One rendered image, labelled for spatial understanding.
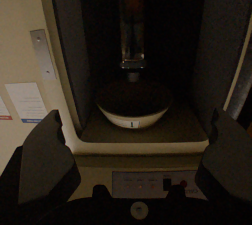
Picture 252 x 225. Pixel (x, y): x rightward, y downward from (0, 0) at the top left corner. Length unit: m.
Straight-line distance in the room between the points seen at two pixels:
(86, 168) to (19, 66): 0.66
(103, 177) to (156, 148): 0.12
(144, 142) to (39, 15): 0.26
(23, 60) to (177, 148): 0.75
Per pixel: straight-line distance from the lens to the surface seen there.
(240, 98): 0.28
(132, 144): 0.28
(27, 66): 0.82
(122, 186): 0.31
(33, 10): 0.22
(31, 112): 0.98
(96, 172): 0.31
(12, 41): 0.83
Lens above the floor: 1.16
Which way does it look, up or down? 31 degrees up
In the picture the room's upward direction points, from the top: 178 degrees clockwise
